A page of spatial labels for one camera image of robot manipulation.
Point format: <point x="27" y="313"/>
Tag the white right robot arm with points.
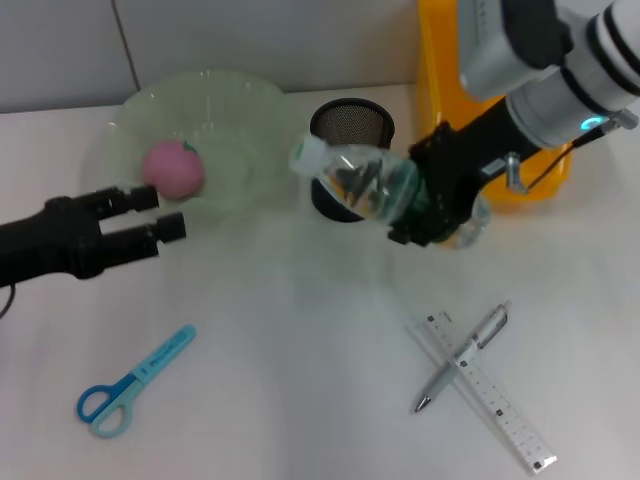
<point x="600" y="60"/>

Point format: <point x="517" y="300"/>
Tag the black mesh pen cup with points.
<point x="350" y="120"/>

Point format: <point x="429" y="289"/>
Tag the pale green glass fruit bowl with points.
<point x="225" y="125"/>

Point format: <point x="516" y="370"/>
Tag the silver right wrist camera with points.
<point x="500" y="50"/>

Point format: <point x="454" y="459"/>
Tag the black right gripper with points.
<point x="465" y="160"/>

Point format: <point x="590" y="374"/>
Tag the blue scissors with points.
<point x="160" y="356"/>

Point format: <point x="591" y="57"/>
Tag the silver ballpoint pen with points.
<point x="450" y="372"/>

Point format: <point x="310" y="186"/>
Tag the clear water bottle green label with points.
<point x="360" y="175"/>

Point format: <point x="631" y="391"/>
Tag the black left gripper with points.
<point x="50" y="245"/>

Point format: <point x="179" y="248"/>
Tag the yellow plastic storage bin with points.
<point x="440" y="75"/>

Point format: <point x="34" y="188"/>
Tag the pink peach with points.
<point x="175" y="167"/>

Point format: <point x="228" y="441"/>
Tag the clear plastic ruler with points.
<point x="505" y="405"/>

